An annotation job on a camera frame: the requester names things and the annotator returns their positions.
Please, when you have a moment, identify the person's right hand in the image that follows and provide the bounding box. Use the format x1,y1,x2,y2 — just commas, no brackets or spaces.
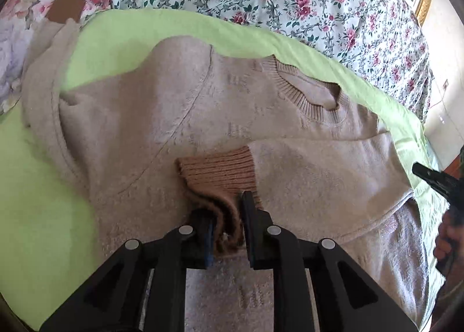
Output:
433,209,463,281

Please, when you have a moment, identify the green bed sheet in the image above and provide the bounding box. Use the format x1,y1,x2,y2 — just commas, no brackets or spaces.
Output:
1,9,434,329

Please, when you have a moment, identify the floral quilt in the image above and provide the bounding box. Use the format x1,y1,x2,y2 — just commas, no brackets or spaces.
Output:
74,0,434,125

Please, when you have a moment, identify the beige knit sweater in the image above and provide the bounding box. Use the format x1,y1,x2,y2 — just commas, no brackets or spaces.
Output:
22,20,429,331

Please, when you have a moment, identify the brown cardboard tag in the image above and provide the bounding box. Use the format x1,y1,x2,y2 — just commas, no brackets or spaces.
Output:
46,0,86,24

